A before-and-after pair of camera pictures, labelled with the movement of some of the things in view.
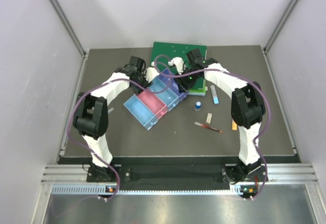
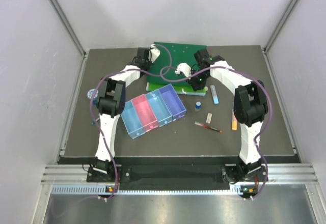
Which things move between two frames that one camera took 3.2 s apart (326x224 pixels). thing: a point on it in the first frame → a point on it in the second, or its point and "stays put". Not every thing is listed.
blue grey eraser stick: (215, 96) stays put
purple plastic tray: (172, 83) → (172, 102)
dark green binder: (163, 52) stays put
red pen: (207, 127) stays put
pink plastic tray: (156, 105) → (145, 112)
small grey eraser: (209, 118) stays put
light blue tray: (167, 96) → (159, 107)
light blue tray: (142, 113) → (131, 120)
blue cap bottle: (198, 106) stays put
